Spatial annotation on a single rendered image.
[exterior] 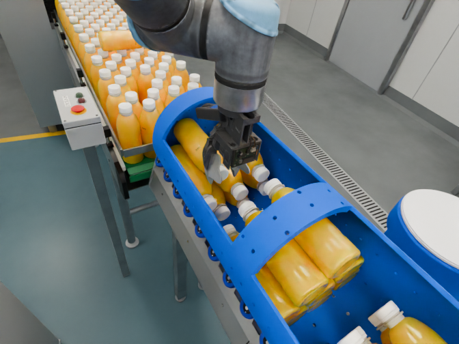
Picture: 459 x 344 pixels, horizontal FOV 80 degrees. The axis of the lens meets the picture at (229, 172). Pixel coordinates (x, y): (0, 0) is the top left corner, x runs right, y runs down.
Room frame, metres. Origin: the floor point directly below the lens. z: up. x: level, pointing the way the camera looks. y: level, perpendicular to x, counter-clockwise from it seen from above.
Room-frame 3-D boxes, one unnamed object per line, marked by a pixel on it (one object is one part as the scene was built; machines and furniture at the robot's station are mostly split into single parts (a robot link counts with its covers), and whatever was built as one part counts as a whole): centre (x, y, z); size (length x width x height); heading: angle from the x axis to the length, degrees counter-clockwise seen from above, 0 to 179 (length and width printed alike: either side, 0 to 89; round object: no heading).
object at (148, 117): (0.77, 0.29, 1.00); 0.07 x 0.07 x 0.19
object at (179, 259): (0.63, 0.16, 0.31); 0.06 x 0.06 x 0.63; 37
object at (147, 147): (0.79, 0.19, 0.96); 0.40 x 0.01 x 0.03; 127
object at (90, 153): (0.71, 0.50, 0.50); 0.04 x 0.04 x 1.00; 37
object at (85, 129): (0.71, 0.50, 1.05); 0.20 x 0.10 x 0.10; 37
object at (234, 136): (0.45, 0.00, 1.27); 0.09 x 0.08 x 0.12; 37
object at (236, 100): (0.46, 0.00, 1.35); 0.10 x 0.09 x 0.05; 127
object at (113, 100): (0.82, 0.43, 1.00); 0.07 x 0.07 x 0.19
